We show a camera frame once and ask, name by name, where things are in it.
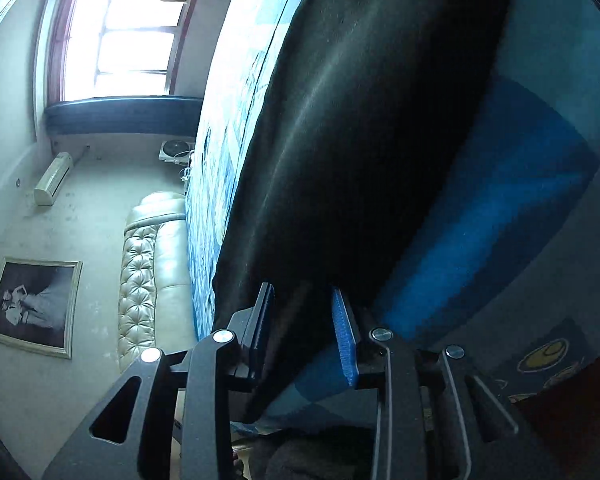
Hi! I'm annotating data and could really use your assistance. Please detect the light blue printed bed sheet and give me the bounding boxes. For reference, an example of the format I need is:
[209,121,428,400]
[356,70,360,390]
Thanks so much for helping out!
[184,0,322,341]

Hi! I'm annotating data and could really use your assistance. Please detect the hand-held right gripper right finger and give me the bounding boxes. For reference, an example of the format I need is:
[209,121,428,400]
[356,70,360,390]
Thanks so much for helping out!
[330,286,563,480]

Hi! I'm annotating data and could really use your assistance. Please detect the white fan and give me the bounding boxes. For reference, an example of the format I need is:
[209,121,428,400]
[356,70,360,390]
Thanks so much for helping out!
[158,138,196,166]

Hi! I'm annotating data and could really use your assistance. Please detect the white air conditioner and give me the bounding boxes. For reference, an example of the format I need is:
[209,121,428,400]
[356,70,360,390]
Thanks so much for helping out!
[33,152,75,206]

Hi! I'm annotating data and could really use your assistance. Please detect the framed wall picture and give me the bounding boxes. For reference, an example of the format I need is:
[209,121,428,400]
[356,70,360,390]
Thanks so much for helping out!
[0,256,84,360]

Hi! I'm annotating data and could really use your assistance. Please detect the black pants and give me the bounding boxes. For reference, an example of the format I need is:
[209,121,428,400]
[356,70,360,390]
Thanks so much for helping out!
[212,0,520,425]

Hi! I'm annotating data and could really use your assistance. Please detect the cream tufted headboard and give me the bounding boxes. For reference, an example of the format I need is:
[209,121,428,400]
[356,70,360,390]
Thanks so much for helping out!
[116,191,202,374]

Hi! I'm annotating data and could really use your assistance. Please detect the blue checked blanket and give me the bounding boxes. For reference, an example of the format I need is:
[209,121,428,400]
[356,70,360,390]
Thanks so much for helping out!
[230,0,600,436]

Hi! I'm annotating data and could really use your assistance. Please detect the window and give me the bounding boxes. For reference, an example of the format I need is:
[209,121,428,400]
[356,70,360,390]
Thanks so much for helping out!
[45,0,202,106]

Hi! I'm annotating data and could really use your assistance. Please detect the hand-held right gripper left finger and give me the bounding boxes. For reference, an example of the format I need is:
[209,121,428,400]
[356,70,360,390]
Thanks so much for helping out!
[42,282,276,480]

